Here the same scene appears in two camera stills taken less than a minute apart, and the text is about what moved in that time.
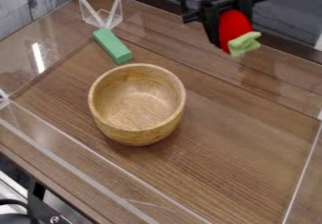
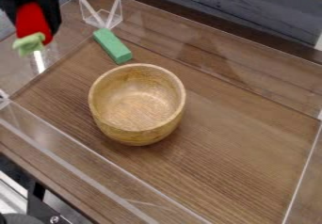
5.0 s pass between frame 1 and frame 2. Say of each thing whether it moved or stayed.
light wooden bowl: stayed
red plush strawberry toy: moved
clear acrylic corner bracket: stayed
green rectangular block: stayed
